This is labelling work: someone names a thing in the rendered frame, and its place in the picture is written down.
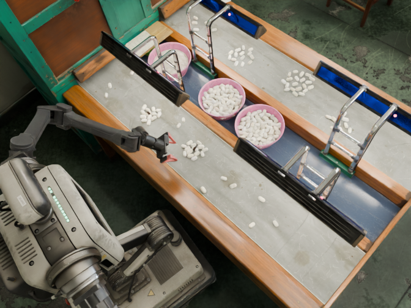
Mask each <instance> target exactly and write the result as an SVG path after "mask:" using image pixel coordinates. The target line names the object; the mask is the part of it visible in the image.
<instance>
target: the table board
mask: <svg viewBox="0 0 411 308"><path fill-rule="evenodd" d="M410 206H411V198H410V199H409V201H408V202H407V203H405V204H404V205H403V206H402V207H401V209H400V210H399V211H398V212H397V213H396V215H395V216H394V217H393V219H392V220H391V221H390V222H389V223H388V225H387V226H386V227H385V228H384V230H383V231H382V232H381V234H380V235H379V236H378V237H377V238H376V240H375V241H374V244H373V245H372V247H371V248H370V249H369V251H368V252H367V253H366V254H365V255H364V256H363V258H362V259H361V260H360V261H359V262H358V264H357V265H356V266H355V268H354V269H353V270H352V271H351V273H350V274H349V275H348V276H347V277H346V279H345V280H344V282H343V283H342V284H341V285H340V286H339V288H338V289H337V290H336V291H335V292H334V294H333V295H332V296H331V298H330V299H329V300H328V301H327V303H326V304H325V305H324V306H323V308H330V307H331V305H332V304H333V303H334V302H335V301H336V299H337V298H338V296H339V295H340V294H341V293H342V292H343V290H344V289H345V288H346V287H347V285H348V284H349V283H350V281H351V280H352V279H353V278H354V276H355V275H356V274H357V273H358V272H359V270H360V269H361V267H362V266H363V265H364V264H365V263H366V261H367V260H368V258H370V256H371V255H372V254H373V252H374V251H375V250H376V249H377V248H378V246H379V245H380V243H381V242H382V241H383V240H384V239H385V237H386V236H387V235H388V234H389V232H390V231H391V230H392V228H393V227H394V226H395V225H396V223H397V222H398V221H399V220H400V219H401V217H402V216H403V215H404V213H405V212H406V211H407V210H408V208H409V207H410Z"/></svg>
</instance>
